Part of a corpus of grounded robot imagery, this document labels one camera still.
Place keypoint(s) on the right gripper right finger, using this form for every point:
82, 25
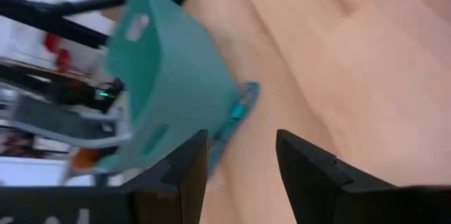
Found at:
310, 181

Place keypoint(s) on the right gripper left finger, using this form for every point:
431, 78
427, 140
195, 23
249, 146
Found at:
176, 188

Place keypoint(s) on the teal plastic bin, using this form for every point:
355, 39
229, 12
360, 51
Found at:
169, 76

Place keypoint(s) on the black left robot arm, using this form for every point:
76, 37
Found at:
88, 97

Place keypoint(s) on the black aluminium table frame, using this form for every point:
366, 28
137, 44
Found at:
35, 16

